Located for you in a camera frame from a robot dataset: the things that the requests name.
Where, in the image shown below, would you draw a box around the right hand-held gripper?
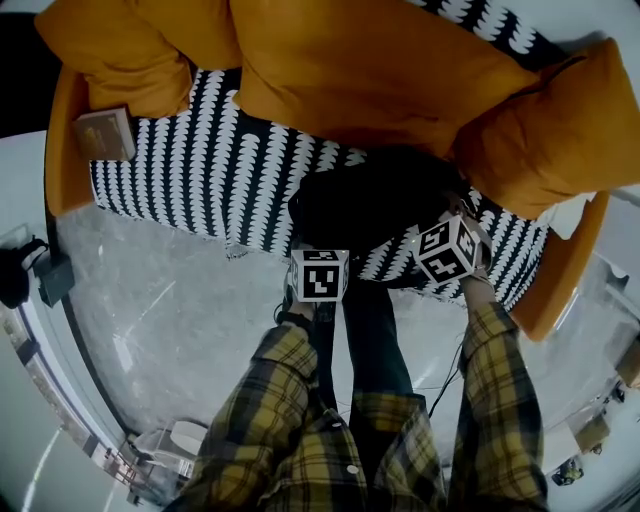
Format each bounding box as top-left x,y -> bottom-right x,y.
413,214 -> 483,288

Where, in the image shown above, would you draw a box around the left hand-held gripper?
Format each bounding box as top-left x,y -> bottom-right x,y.
288,247 -> 351,305

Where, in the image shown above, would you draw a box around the black garment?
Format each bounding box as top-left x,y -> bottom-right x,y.
288,144 -> 484,264

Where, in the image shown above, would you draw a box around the orange sofa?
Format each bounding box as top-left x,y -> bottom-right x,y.
33,0 -> 640,344

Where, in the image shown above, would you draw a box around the person's left forearm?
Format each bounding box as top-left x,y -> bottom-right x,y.
199,299 -> 321,451

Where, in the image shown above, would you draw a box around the person's right forearm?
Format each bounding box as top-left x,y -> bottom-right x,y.
457,269 -> 546,451

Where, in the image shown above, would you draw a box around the person's dark trousers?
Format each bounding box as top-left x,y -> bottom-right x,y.
314,259 -> 416,401

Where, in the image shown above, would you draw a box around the small white pillow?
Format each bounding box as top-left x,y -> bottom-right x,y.
542,197 -> 591,227

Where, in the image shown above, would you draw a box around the black white patterned throw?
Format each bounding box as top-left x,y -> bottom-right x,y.
89,0 -> 566,314

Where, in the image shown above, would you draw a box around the square orange cushion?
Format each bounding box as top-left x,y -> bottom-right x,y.
34,0 -> 195,120
449,37 -> 640,222

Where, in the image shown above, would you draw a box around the person's yellow plaid shirt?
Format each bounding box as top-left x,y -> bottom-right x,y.
164,299 -> 551,512

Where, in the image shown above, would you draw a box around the long orange back cushion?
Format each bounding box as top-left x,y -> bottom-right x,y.
230,0 -> 542,162

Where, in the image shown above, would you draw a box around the brown book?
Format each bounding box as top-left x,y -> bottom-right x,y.
72,104 -> 138,163

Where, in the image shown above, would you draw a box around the dark grey box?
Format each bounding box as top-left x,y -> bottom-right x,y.
37,253 -> 77,308

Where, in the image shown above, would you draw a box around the small orange cushion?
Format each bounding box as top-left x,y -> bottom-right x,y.
164,0 -> 246,72

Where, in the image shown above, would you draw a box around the wooden rack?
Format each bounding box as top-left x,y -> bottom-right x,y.
102,444 -> 146,496

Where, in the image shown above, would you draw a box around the white window ledge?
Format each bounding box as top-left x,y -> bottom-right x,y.
0,299 -> 136,506

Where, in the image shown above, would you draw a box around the black bag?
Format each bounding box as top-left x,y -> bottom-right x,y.
0,238 -> 51,310

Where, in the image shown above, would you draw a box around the black side cabinet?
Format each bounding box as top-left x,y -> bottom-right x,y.
0,12 -> 66,146

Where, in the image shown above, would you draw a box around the black wrist strap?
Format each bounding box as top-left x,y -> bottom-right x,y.
276,308 -> 317,328

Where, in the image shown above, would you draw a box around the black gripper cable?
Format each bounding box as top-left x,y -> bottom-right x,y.
427,334 -> 469,419

